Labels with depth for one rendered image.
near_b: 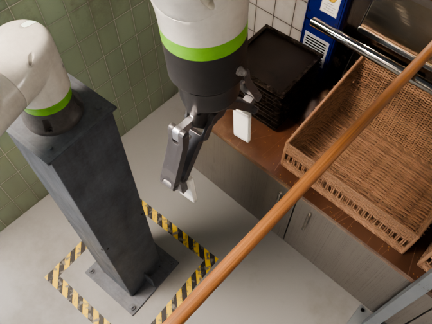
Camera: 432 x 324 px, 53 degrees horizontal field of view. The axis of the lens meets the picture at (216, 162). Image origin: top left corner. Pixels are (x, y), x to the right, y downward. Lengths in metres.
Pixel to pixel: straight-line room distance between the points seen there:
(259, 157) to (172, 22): 1.37
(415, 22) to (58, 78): 1.20
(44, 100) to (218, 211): 1.42
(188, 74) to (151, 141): 2.07
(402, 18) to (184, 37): 1.35
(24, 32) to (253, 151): 1.06
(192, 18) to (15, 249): 2.09
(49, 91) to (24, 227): 1.49
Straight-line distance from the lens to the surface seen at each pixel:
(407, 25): 1.72
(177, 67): 0.47
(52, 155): 1.08
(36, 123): 1.11
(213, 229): 2.23
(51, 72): 1.00
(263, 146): 1.79
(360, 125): 1.11
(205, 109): 0.51
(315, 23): 1.40
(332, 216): 1.68
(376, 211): 1.59
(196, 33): 0.42
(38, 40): 0.97
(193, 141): 0.57
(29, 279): 2.32
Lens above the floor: 2.05
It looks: 58 degrees down
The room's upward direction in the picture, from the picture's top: straight up
